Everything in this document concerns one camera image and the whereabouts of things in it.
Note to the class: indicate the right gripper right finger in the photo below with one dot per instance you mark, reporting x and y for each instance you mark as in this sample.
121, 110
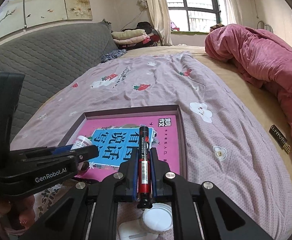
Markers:
200, 211

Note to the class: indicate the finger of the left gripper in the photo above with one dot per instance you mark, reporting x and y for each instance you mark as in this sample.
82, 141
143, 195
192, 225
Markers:
72, 158
60, 150

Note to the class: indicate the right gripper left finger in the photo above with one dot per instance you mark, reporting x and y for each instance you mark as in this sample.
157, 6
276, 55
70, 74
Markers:
90, 212

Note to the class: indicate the white pill bottle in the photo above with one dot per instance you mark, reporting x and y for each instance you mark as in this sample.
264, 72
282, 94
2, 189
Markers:
81, 142

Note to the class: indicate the white earbuds case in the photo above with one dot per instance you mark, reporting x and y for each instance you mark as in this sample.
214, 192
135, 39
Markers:
134, 230

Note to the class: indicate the red black marker pen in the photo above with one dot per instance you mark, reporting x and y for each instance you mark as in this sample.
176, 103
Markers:
144, 169

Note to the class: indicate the white plastic jar lid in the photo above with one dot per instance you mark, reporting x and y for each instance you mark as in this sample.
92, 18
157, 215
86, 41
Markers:
158, 219

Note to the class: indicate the pink blue children's book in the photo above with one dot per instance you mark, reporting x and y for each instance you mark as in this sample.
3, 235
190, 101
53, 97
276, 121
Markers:
115, 139

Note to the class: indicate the pink strawberry print sheet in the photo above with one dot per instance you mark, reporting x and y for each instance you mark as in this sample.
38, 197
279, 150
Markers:
224, 141

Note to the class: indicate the grey quilted sofa cover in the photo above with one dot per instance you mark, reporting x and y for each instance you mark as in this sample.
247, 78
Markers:
51, 59

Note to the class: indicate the blue patterned cloth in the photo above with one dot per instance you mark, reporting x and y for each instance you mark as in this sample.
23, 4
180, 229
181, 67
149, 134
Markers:
113, 55

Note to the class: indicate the beige mattress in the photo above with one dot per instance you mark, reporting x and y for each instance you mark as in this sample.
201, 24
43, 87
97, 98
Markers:
263, 105

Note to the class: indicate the stack of folded clothes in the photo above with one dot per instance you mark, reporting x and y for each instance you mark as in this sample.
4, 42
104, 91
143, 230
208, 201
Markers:
144, 35

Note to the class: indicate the red crumpled quilt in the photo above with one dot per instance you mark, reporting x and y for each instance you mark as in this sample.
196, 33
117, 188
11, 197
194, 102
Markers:
262, 58

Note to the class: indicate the cream curtain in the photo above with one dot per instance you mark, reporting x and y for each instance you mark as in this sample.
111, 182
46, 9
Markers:
159, 15

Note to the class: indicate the dark framed window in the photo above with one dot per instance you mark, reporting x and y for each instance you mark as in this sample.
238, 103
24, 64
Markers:
193, 15

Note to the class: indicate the flower painting wall panel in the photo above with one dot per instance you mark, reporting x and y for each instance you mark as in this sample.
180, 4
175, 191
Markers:
20, 14

